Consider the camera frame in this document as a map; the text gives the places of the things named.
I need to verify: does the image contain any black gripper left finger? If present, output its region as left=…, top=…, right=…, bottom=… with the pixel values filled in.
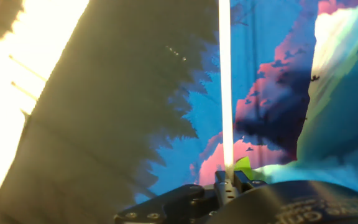
left=113, top=170, right=238, bottom=224

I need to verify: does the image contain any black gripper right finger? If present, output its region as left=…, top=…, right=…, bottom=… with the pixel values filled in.
left=232, top=170, right=267, bottom=194

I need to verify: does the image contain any green flag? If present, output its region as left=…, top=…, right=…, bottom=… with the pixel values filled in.
left=218, top=0, right=255, bottom=180

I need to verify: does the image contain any printed landscape tablecloth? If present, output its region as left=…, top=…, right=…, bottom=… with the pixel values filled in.
left=0, top=0, right=358, bottom=224

